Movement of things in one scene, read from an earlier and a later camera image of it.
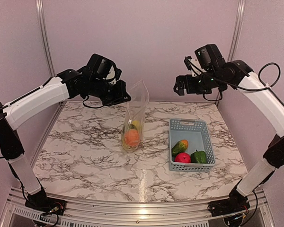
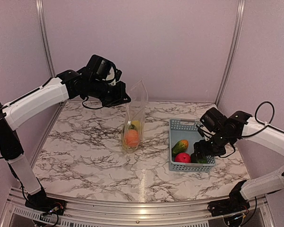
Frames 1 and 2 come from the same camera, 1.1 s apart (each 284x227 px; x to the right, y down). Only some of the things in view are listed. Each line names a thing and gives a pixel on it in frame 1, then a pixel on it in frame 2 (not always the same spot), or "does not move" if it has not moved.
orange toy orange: (131, 137) does not move
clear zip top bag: (132, 132) does not move
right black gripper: (190, 89) → (202, 150)
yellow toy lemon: (137, 124) does not move
